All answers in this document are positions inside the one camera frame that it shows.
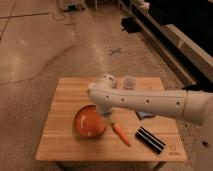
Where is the orange ceramic bowl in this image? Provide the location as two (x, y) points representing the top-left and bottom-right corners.
(74, 105), (107, 138)

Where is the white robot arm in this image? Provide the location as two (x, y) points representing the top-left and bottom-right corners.
(88, 74), (213, 171)

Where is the orange toy carrot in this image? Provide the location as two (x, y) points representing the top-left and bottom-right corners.
(112, 123), (131, 146)

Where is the blue sponge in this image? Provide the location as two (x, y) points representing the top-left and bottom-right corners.
(136, 112), (155, 120)

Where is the wooden table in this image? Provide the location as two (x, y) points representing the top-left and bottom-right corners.
(36, 78), (187, 163)

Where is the black striped box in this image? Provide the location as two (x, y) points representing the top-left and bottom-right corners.
(135, 127), (166, 154)

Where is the black box on floor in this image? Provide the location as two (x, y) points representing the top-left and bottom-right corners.
(121, 17), (141, 33)

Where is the white device on floor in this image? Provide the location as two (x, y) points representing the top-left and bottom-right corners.
(57, 0), (85, 11)

